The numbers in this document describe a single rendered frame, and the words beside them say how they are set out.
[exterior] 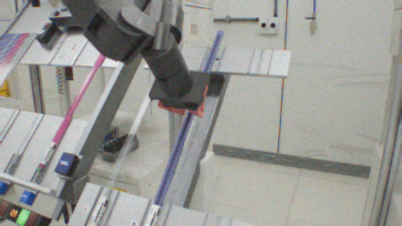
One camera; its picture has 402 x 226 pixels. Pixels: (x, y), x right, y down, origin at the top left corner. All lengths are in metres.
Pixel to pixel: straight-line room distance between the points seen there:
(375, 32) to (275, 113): 0.93
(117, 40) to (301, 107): 2.11
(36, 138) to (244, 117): 1.92
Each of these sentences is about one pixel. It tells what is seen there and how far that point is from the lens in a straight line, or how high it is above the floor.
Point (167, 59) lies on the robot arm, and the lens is 0.47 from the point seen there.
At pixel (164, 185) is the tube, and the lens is 0.56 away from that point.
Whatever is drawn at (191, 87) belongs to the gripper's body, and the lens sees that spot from 0.54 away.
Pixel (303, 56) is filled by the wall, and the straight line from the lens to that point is 2.40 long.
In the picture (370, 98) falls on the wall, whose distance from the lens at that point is 2.45.
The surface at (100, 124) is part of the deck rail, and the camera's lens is 0.82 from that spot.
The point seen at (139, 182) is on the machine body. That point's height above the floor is 0.60.
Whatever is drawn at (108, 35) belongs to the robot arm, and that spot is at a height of 1.07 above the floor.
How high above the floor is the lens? 1.08
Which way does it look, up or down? 15 degrees down
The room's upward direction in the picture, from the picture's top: straight up
